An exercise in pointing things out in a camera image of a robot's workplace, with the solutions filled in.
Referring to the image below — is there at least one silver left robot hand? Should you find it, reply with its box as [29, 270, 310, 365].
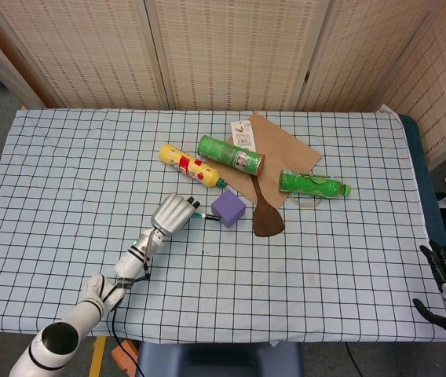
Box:
[150, 192, 203, 238]

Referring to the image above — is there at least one yellow bottle red label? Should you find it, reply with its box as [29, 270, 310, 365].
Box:
[159, 144, 228, 189]

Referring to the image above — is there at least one purple foam cube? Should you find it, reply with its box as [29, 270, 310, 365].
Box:
[210, 190, 247, 229]

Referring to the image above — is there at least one green cylindrical snack can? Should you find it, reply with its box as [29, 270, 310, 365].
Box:
[196, 134, 266, 178]

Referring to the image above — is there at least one dark wooden spatula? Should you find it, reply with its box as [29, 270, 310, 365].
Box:
[249, 174, 286, 238]

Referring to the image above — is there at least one white paper tag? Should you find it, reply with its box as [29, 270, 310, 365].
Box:
[230, 120, 257, 152]

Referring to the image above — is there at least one white black checked tablecloth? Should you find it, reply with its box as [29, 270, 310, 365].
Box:
[0, 108, 446, 342]

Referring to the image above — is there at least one brown paper bag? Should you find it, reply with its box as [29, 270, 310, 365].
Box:
[222, 112, 324, 207]

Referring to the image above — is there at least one green lime drink bottle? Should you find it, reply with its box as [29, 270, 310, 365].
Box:
[278, 169, 353, 199]

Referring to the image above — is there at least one orange object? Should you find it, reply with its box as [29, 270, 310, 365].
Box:
[111, 340, 140, 372]

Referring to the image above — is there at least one woven folding screen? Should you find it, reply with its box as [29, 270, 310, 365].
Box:
[0, 0, 446, 170]

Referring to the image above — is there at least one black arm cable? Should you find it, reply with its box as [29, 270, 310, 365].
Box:
[104, 270, 152, 377]

